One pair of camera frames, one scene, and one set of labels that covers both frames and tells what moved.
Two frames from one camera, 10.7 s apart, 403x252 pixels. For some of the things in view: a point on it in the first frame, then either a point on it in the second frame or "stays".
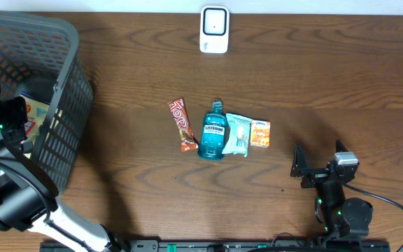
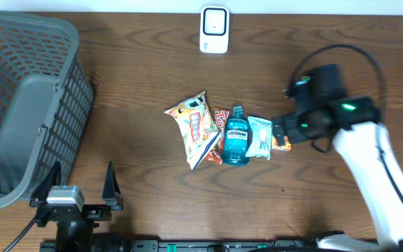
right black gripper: (299, 169) → (292, 132)
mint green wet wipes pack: (239, 133) → (261, 129)
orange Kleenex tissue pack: (260, 133) → (275, 145)
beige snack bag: (36, 113) → (198, 133)
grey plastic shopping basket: (38, 56) stays
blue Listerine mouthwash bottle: (213, 143) → (236, 141)
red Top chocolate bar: (182, 122) → (216, 154)
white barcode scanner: (215, 29) stays
